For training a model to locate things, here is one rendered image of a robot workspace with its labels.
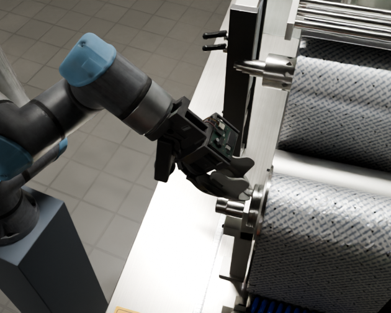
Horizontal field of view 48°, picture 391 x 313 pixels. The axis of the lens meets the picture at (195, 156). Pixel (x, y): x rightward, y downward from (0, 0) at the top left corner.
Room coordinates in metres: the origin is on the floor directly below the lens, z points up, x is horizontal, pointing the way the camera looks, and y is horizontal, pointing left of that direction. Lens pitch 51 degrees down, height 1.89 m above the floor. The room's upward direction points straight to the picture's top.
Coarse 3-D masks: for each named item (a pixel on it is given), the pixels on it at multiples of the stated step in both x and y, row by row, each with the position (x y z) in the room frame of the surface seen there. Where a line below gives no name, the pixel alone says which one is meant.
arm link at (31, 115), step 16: (0, 96) 0.47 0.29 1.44; (0, 112) 0.43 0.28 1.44; (16, 112) 0.44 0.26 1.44; (32, 112) 0.44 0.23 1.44; (48, 112) 0.44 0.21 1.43; (0, 128) 0.41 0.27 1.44; (16, 128) 0.41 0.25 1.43; (32, 128) 0.42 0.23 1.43; (48, 128) 0.43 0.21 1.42; (0, 144) 0.38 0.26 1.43; (16, 144) 0.39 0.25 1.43; (32, 144) 0.40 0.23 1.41; (48, 144) 0.41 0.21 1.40; (0, 160) 0.37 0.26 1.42; (16, 160) 0.37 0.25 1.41; (32, 160) 0.39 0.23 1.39; (0, 176) 0.36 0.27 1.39
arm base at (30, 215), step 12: (24, 192) 0.62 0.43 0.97; (24, 204) 0.58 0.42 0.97; (36, 204) 0.61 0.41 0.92; (0, 216) 0.53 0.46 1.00; (12, 216) 0.54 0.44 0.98; (24, 216) 0.56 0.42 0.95; (36, 216) 0.58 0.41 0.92; (0, 228) 0.52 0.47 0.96; (12, 228) 0.53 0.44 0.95; (24, 228) 0.54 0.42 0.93; (0, 240) 0.51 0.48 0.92; (12, 240) 0.51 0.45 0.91
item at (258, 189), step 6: (258, 186) 0.42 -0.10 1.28; (258, 192) 0.40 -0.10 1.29; (252, 198) 0.39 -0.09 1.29; (258, 198) 0.39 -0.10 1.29; (252, 204) 0.38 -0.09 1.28; (258, 204) 0.38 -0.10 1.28; (252, 210) 0.38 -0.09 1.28; (258, 210) 0.38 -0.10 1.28; (252, 216) 0.37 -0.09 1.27; (246, 222) 0.37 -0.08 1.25; (252, 222) 0.37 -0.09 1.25
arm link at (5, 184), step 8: (16, 176) 0.59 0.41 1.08; (24, 176) 0.60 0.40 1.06; (0, 184) 0.55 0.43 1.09; (8, 184) 0.57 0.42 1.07; (16, 184) 0.58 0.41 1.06; (0, 192) 0.55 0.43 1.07; (8, 192) 0.56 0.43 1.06; (16, 192) 0.58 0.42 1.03; (0, 200) 0.54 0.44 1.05; (8, 200) 0.55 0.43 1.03; (16, 200) 0.57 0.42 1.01; (0, 208) 0.54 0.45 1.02; (8, 208) 0.55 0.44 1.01
